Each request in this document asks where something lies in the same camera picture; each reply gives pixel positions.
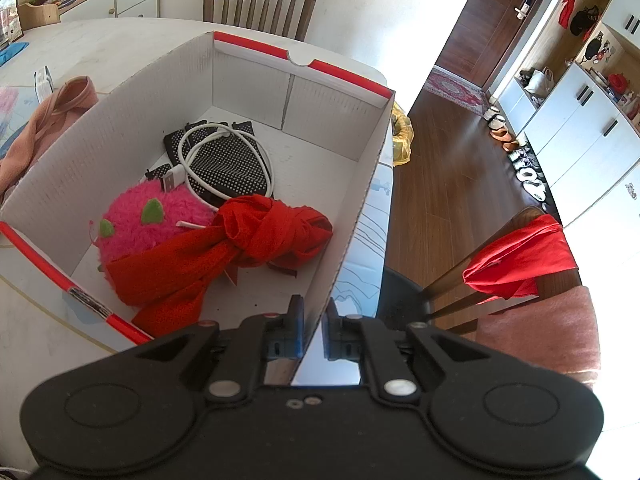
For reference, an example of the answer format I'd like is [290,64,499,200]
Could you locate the white cardboard box red rim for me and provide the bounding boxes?
[1,32,393,351]

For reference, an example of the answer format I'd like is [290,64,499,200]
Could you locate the black polka dot pouch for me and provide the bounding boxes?
[145,120,274,209]

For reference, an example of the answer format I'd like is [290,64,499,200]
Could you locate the pink fabric garment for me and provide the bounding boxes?
[0,76,99,200]

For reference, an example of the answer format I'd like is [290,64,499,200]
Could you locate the dark wooden chair right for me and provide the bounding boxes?
[419,207,582,335]

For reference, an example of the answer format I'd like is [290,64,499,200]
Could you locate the red knotted cloth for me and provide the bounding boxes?
[98,195,333,338]

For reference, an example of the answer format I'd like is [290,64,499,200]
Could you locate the red cloth on chair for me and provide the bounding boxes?
[462,214,577,299]

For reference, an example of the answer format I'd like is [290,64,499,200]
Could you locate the pink fuzzy plush toy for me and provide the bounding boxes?
[94,180,215,307]

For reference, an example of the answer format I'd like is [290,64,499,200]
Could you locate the yellow plastic bag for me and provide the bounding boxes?
[392,102,414,167]

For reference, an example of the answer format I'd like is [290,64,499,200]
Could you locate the pink towel on chair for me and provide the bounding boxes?
[475,286,601,388]

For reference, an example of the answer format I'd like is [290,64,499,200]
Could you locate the black white floor mat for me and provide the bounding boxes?
[508,143,561,221]

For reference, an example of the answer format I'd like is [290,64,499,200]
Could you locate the red patterned doormat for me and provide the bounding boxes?
[423,65,487,116]

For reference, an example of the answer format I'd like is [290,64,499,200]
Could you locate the white shoe cabinet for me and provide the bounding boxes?
[498,0,639,226]

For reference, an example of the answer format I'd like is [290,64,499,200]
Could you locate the wooden slat-back chair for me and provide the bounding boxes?
[203,0,317,41]

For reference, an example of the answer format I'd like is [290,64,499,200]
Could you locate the brown wooden door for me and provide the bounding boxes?
[436,0,538,89]

